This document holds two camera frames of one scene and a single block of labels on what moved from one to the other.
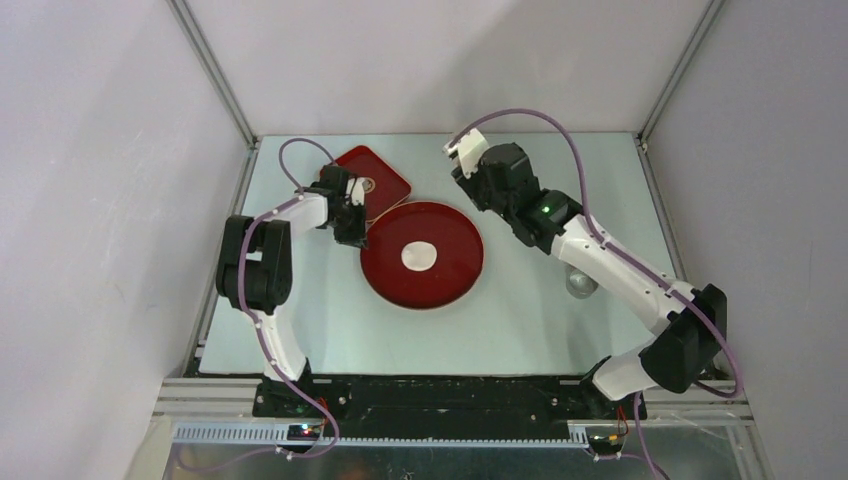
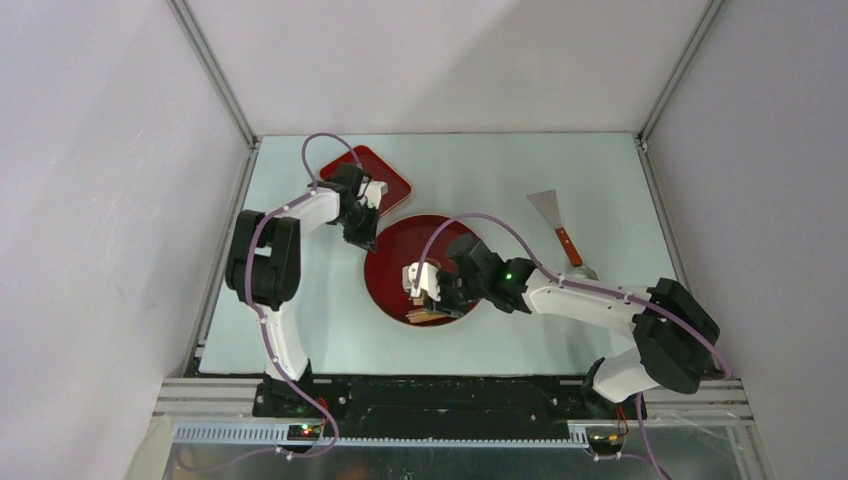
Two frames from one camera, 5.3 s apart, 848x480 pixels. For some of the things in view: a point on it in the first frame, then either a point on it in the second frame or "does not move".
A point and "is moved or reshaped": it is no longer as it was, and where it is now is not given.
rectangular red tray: (383, 187) does not move
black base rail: (393, 406) does not move
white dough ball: (419, 256) → (406, 284)
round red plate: (459, 256) is moved or reshaped
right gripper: (468, 184) → (444, 306)
